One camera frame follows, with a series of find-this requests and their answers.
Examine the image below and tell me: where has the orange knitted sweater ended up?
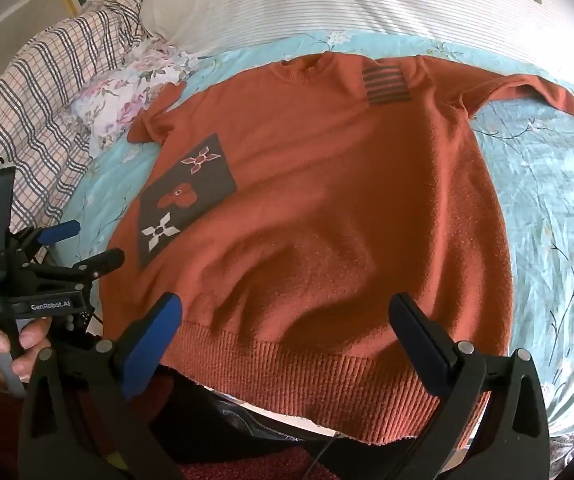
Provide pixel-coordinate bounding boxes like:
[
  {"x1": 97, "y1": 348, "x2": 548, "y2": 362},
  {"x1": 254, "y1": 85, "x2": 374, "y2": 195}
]
[{"x1": 98, "y1": 52, "x2": 574, "y2": 448}]

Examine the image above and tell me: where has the checked cloth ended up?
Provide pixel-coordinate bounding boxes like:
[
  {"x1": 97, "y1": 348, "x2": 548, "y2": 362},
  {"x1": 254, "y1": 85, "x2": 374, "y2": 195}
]
[{"x1": 0, "y1": 0, "x2": 158, "y2": 261}]

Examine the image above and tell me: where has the white pink floral pillow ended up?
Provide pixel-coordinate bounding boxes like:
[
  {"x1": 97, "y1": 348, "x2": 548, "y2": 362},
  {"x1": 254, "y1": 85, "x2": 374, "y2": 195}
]
[{"x1": 69, "y1": 40, "x2": 198, "y2": 156}]

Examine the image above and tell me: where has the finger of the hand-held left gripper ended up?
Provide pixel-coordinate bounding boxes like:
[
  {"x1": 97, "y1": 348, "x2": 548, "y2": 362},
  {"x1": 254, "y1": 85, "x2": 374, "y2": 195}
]
[
  {"x1": 42, "y1": 248, "x2": 126, "y2": 287},
  {"x1": 9, "y1": 220, "x2": 82, "y2": 257}
]

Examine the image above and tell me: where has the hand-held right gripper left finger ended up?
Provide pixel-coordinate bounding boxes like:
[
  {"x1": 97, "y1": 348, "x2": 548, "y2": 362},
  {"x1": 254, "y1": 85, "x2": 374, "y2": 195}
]
[{"x1": 19, "y1": 292, "x2": 188, "y2": 480}]

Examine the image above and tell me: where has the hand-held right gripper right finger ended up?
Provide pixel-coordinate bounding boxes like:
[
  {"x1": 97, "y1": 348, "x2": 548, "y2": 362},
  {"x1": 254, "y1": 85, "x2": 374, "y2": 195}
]
[{"x1": 388, "y1": 292, "x2": 550, "y2": 480}]

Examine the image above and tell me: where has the white striped duvet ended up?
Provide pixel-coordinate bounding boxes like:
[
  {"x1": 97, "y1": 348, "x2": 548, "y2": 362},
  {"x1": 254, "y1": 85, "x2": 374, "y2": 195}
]
[{"x1": 139, "y1": 0, "x2": 574, "y2": 126}]

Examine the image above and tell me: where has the black cable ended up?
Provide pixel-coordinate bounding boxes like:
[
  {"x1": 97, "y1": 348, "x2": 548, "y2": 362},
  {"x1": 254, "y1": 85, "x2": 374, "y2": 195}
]
[{"x1": 306, "y1": 434, "x2": 344, "y2": 480}]

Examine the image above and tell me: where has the dark red clothing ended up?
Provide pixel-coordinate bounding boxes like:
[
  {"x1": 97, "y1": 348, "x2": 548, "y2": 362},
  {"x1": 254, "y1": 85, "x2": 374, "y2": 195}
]
[{"x1": 0, "y1": 360, "x2": 348, "y2": 480}]

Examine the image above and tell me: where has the light blue floral blanket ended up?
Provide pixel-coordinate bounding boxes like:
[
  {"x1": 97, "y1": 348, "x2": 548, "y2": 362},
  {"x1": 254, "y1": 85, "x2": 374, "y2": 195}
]
[{"x1": 64, "y1": 30, "x2": 574, "y2": 436}]

